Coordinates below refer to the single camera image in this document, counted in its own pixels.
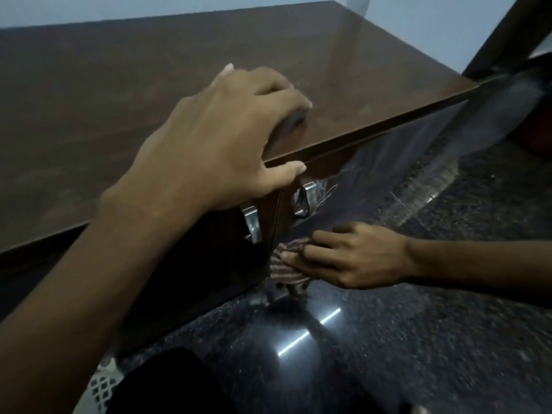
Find person's left forearm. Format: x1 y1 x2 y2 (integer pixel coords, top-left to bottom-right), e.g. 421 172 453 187
0 198 204 414

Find white plastic lattice basket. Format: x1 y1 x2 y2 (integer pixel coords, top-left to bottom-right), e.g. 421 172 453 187
87 356 120 414

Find person's black trousers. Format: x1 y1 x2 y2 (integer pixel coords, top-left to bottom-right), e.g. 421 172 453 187
105 347 226 414

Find striped brown cleaning cloth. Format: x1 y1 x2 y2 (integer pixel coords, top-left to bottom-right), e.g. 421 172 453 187
269 236 315 297

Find curved metal door handle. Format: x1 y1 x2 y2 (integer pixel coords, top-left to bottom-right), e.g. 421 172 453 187
240 204 263 246
292 179 321 219

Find person's left hand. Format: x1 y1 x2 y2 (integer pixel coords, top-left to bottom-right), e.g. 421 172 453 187
99 63 313 223

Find person's right hand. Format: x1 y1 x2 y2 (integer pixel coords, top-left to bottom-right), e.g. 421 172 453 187
280 221 418 291

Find dark wooden table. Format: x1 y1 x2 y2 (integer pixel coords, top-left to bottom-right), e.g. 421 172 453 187
0 0 480 256

